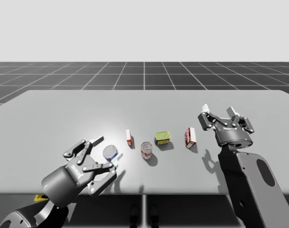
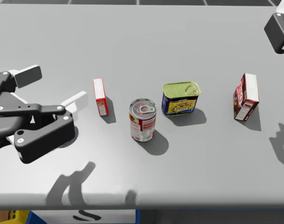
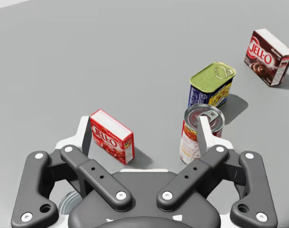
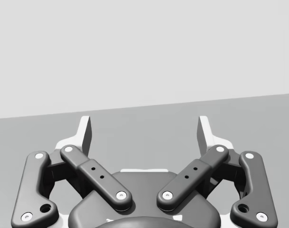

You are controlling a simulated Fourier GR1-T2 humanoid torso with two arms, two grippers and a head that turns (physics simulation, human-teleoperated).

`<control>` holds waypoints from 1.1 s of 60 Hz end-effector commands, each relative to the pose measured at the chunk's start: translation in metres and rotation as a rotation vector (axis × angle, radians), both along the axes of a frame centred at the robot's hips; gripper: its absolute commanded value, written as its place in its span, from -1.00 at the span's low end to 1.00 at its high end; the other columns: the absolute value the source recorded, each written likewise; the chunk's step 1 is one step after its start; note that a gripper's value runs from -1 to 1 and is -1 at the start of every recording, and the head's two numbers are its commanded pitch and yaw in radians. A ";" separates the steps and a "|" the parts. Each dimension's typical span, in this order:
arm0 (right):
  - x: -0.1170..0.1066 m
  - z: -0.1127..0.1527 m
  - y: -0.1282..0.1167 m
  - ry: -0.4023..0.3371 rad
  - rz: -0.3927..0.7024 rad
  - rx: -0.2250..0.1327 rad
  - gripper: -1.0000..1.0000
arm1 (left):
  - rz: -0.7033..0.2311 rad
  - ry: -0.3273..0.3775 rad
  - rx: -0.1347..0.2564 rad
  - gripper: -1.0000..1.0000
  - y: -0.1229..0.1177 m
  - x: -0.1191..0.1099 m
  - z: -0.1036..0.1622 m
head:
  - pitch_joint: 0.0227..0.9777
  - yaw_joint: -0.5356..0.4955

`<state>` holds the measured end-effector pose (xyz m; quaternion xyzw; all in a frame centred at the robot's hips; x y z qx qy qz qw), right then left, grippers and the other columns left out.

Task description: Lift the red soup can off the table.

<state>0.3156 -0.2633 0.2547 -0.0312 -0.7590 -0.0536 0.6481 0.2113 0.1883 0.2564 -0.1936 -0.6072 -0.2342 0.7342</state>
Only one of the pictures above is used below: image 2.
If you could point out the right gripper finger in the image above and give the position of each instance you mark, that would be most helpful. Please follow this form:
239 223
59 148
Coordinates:
275 32

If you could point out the white box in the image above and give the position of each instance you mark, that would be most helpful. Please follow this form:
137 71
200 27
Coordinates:
90 215

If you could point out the red and white can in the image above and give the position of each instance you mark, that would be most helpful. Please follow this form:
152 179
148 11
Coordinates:
143 123

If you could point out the green and blue rectangular can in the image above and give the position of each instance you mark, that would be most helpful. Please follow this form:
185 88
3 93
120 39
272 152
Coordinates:
180 98

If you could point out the yellow box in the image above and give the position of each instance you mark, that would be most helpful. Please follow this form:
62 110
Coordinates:
19 217

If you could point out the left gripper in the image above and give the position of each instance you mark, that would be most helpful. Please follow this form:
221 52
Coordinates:
4 126

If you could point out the red and white carton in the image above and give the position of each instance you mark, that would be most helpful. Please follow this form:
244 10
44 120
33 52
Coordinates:
101 95

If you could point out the brown and red carton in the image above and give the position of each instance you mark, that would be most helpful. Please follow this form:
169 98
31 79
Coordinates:
246 98

